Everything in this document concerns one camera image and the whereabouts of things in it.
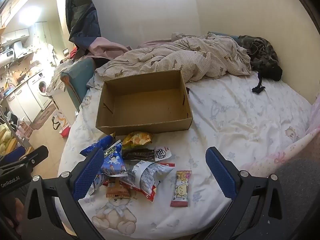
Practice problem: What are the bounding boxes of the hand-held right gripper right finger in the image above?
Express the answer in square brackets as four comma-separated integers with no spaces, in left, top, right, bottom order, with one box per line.
[205,147,298,240]

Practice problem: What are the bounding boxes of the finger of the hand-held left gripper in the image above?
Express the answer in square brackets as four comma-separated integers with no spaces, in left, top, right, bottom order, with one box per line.
[0,145,49,178]
[0,147,27,165]

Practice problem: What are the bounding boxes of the white shopping bag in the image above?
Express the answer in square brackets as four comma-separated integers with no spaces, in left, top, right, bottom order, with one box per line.
[51,111,69,130]

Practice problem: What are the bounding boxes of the checked bear print blanket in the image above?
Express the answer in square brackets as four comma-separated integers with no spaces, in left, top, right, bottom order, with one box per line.
[94,32,253,84]

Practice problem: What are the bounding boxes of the pink cloth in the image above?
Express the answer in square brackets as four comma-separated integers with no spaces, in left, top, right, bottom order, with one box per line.
[82,36,130,60]

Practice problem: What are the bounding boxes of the blue cartoon snack packet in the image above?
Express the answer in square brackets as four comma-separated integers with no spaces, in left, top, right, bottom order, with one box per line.
[79,135,112,157]

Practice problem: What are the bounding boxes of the white washing machine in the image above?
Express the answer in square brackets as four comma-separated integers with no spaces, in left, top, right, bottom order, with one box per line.
[27,71,50,110]

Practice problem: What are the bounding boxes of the bear print bed sheet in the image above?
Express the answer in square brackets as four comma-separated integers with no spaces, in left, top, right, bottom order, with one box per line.
[57,72,313,240]

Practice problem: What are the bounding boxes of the pink bedding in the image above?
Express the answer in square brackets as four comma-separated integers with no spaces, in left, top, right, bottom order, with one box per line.
[240,105,320,178]

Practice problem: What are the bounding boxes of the orange snack packet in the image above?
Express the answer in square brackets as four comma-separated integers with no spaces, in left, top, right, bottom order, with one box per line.
[106,181,132,199]

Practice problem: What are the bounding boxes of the camouflage cloth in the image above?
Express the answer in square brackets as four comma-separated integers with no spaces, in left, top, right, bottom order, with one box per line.
[237,35,283,82]

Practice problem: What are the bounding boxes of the white wall cabinets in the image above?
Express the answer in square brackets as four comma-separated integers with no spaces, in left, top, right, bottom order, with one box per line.
[0,29,30,44]

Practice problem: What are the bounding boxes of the cardboard box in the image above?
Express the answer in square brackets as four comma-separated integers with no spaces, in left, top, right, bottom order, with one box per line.
[95,69,193,137]

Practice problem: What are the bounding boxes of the teal cushion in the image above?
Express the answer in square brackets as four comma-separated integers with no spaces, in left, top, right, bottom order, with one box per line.
[60,57,97,115]

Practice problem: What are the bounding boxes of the person's left hand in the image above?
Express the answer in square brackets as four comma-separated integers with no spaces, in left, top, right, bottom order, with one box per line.
[12,196,27,228]

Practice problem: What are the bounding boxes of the small white snack packet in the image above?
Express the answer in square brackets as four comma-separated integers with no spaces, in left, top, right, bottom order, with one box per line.
[154,146,173,162]

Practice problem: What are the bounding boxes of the white low cabinet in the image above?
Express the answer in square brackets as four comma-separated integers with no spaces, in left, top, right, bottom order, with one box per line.
[51,90,78,125]

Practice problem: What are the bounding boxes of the brown patterned rug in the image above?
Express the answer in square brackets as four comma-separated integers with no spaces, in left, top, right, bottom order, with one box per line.
[30,102,57,130]

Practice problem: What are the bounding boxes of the large white red snack packet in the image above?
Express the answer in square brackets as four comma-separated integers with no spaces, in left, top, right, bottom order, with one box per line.
[120,160,175,202]

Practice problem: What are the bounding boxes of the dark hanging garment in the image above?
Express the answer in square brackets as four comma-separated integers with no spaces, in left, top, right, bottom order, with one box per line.
[65,0,102,52]

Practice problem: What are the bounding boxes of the yellow orange chips bag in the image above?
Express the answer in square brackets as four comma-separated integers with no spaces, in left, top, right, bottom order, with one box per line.
[122,132,153,150]

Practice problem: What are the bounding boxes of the pink bear print snack packet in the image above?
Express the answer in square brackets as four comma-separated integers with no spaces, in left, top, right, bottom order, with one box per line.
[170,170,192,207]

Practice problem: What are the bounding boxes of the blue white snack packet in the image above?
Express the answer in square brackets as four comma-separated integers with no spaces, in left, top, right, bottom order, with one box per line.
[100,142,128,177]

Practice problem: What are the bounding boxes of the red bag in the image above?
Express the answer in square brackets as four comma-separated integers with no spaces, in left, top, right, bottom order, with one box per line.
[59,126,72,139]

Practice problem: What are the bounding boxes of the dark brown snack packet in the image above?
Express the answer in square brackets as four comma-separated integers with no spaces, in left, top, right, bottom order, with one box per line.
[122,149,155,160]

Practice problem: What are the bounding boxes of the white water heater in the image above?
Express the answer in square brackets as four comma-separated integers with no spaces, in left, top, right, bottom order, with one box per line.
[0,47,23,68]

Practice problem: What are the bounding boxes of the pale blue snack packet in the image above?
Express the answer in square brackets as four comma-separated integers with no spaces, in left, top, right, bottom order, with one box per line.
[86,172,109,195]

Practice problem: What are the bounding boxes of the floral white cloth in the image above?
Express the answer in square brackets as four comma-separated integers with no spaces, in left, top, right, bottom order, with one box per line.
[46,60,75,95]

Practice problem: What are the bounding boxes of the white kitchen cabinets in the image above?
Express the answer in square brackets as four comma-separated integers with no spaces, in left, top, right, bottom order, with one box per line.
[5,82,42,123]

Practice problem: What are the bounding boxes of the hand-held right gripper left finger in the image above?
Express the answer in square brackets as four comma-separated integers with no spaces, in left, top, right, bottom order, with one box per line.
[21,147,105,240]

